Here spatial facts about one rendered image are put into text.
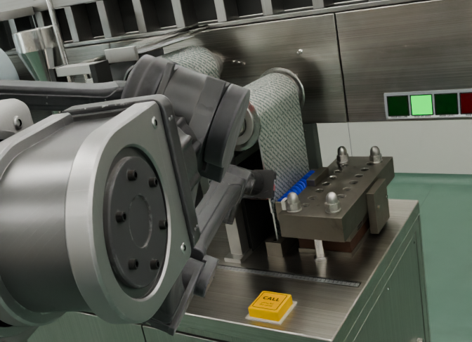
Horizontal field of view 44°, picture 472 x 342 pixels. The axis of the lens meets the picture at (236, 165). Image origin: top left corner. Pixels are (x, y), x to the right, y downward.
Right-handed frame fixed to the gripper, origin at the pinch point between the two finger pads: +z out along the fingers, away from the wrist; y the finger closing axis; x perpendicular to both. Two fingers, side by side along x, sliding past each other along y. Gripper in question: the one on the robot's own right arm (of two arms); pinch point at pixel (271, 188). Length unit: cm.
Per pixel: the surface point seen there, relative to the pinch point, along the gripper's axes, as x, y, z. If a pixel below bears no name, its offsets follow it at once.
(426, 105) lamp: 24.7, 31.3, 20.2
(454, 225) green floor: 6, -1, 225
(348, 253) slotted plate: -14.1, 18.2, 7.6
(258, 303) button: -26.0, 8.0, -15.9
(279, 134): 13.8, 0.3, 1.4
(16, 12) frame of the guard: 56, -102, -6
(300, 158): 10.0, 0.3, 14.5
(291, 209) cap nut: -5.1, 7.1, -2.3
